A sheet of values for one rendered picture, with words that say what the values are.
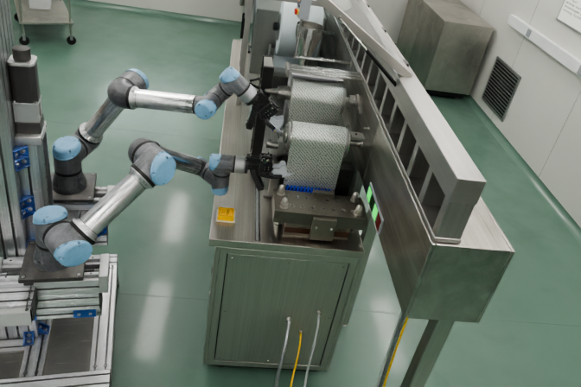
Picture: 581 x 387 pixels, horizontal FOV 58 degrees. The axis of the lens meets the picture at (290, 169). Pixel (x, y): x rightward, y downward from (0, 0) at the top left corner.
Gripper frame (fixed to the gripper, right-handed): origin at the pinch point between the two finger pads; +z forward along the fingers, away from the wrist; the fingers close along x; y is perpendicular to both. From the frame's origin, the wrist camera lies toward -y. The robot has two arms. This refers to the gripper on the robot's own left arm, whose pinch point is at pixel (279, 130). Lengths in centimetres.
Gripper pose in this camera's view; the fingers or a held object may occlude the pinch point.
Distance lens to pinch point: 228.2
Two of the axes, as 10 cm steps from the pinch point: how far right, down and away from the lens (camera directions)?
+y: 7.5, -5.8, -3.2
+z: 6.6, 6.2, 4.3
